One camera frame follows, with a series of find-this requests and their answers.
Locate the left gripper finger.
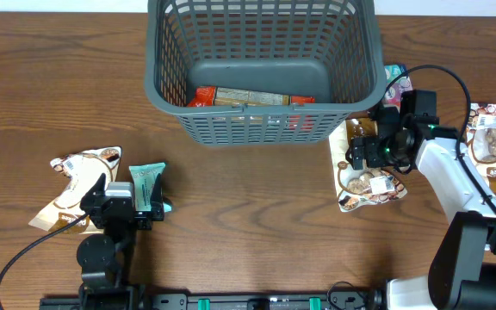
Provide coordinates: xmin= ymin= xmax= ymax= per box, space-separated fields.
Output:
xmin=150 ymin=174 xmax=164 ymax=211
xmin=79 ymin=173 xmax=106 ymax=210

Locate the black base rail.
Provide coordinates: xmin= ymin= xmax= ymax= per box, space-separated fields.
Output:
xmin=39 ymin=290 xmax=387 ymax=310

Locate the teal snack bag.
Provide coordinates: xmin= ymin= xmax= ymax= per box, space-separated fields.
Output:
xmin=129 ymin=162 xmax=165 ymax=211

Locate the grey plastic basket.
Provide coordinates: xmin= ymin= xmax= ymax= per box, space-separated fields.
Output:
xmin=144 ymin=0 xmax=387 ymax=146

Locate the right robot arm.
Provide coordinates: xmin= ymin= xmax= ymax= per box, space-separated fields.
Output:
xmin=346 ymin=108 xmax=496 ymax=309

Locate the tissue pack bundle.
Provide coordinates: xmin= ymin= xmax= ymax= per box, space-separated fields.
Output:
xmin=381 ymin=64 xmax=413 ymax=109

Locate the orange spaghetti package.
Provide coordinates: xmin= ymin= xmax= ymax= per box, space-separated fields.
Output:
xmin=188 ymin=86 xmax=316 ymax=108

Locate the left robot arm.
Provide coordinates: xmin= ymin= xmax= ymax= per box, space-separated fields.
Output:
xmin=77 ymin=174 xmax=164 ymax=310

